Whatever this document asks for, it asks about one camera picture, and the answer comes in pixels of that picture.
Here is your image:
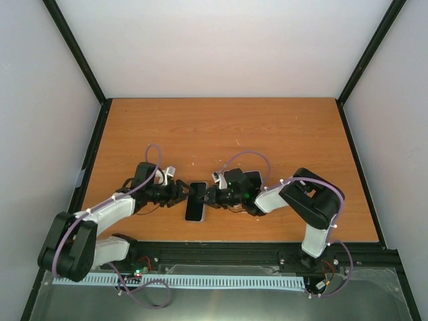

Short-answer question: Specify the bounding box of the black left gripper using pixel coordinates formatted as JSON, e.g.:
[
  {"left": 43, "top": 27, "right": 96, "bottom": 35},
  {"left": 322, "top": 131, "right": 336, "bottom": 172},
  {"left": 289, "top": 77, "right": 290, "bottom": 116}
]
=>
[{"left": 146, "top": 179, "right": 195, "bottom": 208}]

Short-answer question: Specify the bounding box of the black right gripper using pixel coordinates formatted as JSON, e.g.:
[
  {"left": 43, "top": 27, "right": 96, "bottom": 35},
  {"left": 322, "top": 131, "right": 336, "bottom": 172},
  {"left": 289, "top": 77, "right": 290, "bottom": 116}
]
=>
[{"left": 196, "top": 184, "right": 244, "bottom": 209}]

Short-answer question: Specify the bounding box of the clear magsafe phone case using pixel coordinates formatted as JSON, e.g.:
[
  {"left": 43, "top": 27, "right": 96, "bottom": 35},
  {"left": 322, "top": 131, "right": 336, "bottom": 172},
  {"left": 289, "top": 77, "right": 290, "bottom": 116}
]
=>
[{"left": 185, "top": 181, "right": 208, "bottom": 223}]

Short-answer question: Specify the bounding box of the blue phone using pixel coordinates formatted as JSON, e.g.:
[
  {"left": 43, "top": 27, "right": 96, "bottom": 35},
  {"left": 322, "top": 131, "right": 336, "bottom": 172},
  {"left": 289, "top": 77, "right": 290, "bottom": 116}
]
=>
[{"left": 243, "top": 171, "right": 262, "bottom": 189}]

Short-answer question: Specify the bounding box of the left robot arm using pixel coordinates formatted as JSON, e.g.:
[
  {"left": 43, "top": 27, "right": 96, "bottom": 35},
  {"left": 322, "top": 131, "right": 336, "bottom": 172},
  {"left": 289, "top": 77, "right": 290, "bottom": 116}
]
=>
[{"left": 37, "top": 162, "right": 195, "bottom": 282}]

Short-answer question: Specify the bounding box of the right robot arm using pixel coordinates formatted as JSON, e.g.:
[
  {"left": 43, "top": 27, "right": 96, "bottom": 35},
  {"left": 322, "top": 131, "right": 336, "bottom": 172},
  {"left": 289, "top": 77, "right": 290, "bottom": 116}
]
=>
[{"left": 195, "top": 168, "right": 345, "bottom": 259}]

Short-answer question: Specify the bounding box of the small green led circuit board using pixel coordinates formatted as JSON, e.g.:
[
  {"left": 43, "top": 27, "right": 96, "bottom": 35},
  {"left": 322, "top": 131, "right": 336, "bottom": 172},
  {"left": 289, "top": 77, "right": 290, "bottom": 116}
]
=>
[{"left": 133, "top": 257, "right": 152, "bottom": 278}]

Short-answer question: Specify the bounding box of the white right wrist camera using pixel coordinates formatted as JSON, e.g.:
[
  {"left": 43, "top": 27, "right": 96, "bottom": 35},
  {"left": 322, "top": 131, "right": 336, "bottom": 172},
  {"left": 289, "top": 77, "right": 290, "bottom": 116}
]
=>
[{"left": 211, "top": 171, "right": 228, "bottom": 189}]

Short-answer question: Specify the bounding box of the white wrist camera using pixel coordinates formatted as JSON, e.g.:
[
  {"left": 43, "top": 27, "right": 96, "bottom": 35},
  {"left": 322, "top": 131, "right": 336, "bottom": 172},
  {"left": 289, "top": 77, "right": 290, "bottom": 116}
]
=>
[
  {"left": 211, "top": 171, "right": 228, "bottom": 189},
  {"left": 155, "top": 166, "right": 176, "bottom": 186}
]

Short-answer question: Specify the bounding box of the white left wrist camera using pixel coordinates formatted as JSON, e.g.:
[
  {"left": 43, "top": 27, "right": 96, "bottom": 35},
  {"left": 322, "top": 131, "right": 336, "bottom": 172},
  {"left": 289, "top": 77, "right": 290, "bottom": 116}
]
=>
[{"left": 155, "top": 166, "right": 176, "bottom": 186}]

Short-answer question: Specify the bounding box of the light blue slotted cable duct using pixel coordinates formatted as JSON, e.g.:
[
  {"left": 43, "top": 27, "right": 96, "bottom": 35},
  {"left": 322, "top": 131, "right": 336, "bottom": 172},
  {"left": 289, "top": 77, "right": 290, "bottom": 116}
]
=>
[{"left": 52, "top": 273, "right": 305, "bottom": 292}]

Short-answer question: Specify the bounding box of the black aluminium frame rail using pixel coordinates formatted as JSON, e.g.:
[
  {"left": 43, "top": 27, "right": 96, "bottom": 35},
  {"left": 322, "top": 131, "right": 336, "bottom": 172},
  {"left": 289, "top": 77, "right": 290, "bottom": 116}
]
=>
[{"left": 43, "top": 240, "right": 399, "bottom": 278}]

